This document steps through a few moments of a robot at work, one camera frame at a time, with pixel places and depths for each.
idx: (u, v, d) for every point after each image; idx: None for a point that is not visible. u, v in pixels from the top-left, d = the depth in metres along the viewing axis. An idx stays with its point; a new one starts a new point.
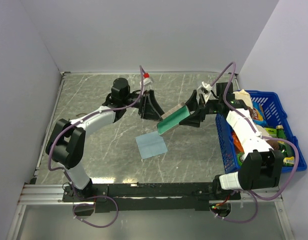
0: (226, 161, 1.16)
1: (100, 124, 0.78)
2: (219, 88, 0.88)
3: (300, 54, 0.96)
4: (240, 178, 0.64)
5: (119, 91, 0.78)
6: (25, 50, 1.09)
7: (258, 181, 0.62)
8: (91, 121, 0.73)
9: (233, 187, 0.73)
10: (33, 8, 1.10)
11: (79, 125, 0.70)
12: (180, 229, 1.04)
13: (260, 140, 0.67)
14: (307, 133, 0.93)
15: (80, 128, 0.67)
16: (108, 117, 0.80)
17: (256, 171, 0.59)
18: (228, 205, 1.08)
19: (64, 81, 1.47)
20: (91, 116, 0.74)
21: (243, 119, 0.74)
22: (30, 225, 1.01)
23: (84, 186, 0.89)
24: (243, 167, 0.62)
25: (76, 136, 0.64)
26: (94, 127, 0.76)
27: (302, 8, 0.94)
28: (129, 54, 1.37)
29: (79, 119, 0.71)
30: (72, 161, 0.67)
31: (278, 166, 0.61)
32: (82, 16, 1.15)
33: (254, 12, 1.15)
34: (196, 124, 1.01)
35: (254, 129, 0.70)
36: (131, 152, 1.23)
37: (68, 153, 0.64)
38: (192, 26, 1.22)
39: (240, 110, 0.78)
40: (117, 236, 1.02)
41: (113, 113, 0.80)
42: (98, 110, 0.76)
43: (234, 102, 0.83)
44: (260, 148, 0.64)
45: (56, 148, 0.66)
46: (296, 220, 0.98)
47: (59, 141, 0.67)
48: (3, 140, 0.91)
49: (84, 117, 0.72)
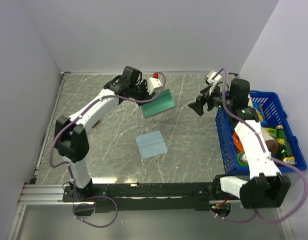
0: (226, 161, 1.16)
1: (102, 111, 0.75)
2: (233, 88, 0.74)
3: (300, 54, 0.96)
4: (243, 194, 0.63)
5: (132, 71, 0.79)
6: (24, 50, 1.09)
7: (260, 202, 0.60)
8: (91, 113, 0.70)
9: (232, 193, 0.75)
10: (34, 8, 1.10)
11: (78, 121, 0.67)
12: (180, 228, 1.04)
13: (269, 162, 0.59)
14: (307, 132, 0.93)
15: (80, 125, 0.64)
16: (112, 102, 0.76)
17: (260, 194, 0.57)
18: (228, 205, 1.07)
19: (64, 81, 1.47)
20: (90, 108, 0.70)
21: (252, 133, 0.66)
22: (30, 225, 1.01)
23: (85, 185, 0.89)
24: (246, 188, 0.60)
25: (76, 135, 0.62)
26: (95, 119, 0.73)
27: (302, 8, 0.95)
28: (130, 54, 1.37)
29: (78, 114, 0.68)
30: (78, 155, 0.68)
31: (283, 192, 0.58)
32: (83, 17, 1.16)
33: (254, 12, 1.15)
34: (198, 112, 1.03)
35: (264, 148, 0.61)
36: (131, 152, 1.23)
37: (72, 149, 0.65)
38: (192, 26, 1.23)
39: (251, 122, 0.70)
40: (117, 236, 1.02)
41: (116, 99, 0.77)
42: (98, 98, 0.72)
43: (245, 110, 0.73)
44: (267, 171, 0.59)
45: (61, 145, 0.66)
46: (296, 221, 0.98)
47: (63, 136, 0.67)
48: (3, 139, 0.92)
49: (83, 111, 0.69)
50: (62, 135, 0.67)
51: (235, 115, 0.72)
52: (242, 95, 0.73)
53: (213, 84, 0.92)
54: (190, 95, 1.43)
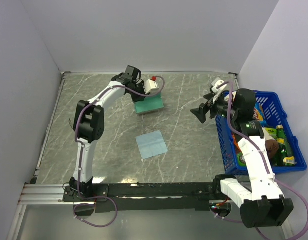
0: (226, 161, 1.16)
1: (111, 99, 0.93)
2: (239, 101, 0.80)
3: (300, 53, 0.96)
4: (243, 214, 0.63)
5: (133, 69, 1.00)
6: (24, 50, 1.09)
7: (261, 222, 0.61)
8: (105, 99, 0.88)
9: (232, 198, 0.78)
10: (34, 8, 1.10)
11: (96, 103, 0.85)
12: (180, 228, 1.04)
13: (272, 183, 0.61)
14: (307, 132, 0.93)
15: (98, 106, 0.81)
16: (118, 93, 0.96)
17: (262, 216, 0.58)
18: (228, 205, 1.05)
19: (64, 81, 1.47)
20: (104, 94, 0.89)
21: (257, 152, 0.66)
22: (30, 225, 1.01)
23: (88, 181, 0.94)
24: (248, 209, 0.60)
25: (96, 113, 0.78)
26: (106, 105, 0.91)
27: (302, 7, 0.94)
28: (130, 54, 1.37)
29: (95, 98, 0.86)
30: (94, 135, 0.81)
31: (285, 214, 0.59)
32: (82, 16, 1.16)
33: (254, 12, 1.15)
34: (201, 119, 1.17)
35: (268, 170, 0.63)
36: (131, 152, 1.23)
37: (92, 128, 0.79)
38: (192, 26, 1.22)
39: (255, 138, 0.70)
40: (117, 236, 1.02)
41: (123, 89, 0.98)
42: (109, 87, 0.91)
43: (250, 124, 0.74)
44: (270, 193, 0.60)
45: (81, 125, 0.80)
46: (296, 221, 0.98)
47: (82, 120, 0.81)
48: (3, 139, 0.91)
49: (99, 96, 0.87)
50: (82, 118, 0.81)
51: (240, 131, 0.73)
52: (247, 108, 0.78)
53: (216, 93, 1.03)
54: (190, 95, 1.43)
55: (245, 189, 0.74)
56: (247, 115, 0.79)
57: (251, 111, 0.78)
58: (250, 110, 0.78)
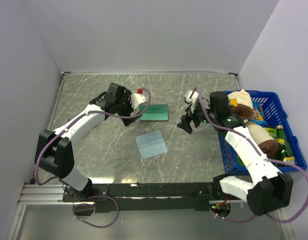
0: (226, 161, 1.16)
1: (88, 126, 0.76)
2: (214, 101, 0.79)
3: (300, 54, 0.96)
4: (251, 201, 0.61)
5: (116, 88, 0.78)
6: (24, 50, 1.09)
7: (270, 204, 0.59)
8: (77, 127, 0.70)
9: (237, 195, 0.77)
10: (34, 9, 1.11)
11: (63, 134, 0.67)
12: (180, 229, 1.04)
13: (267, 164, 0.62)
14: None
15: (65, 138, 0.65)
16: (98, 118, 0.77)
17: (268, 195, 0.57)
18: (228, 205, 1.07)
19: (64, 81, 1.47)
20: (76, 122, 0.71)
21: (244, 139, 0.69)
22: (30, 225, 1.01)
23: (82, 187, 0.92)
24: (253, 194, 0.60)
25: (61, 148, 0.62)
26: (81, 133, 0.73)
27: (302, 8, 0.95)
28: (129, 54, 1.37)
29: (63, 128, 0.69)
30: (62, 171, 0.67)
31: (288, 189, 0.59)
32: (82, 17, 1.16)
33: (254, 13, 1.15)
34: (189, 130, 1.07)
35: (259, 152, 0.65)
36: (131, 152, 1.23)
37: (56, 166, 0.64)
38: (192, 27, 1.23)
39: (240, 129, 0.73)
40: (116, 236, 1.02)
41: (103, 115, 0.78)
42: (84, 112, 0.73)
43: (231, 118, 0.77)
44: (269, 172, 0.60)
45: (43, 160, 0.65)
46: (297, 222, 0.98)
47: (45, 153, 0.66)
48: (3, 139, 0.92)
49: (69, 125, 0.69)
50: (46, 151, 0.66)
51: (223, 126, 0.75)
52: (223, 105, 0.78)
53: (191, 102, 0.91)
54: None
55: (245, 182, 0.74)
56: (224, 112, 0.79)
57: (227, 107, 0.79)
58: (227, 106, 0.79)
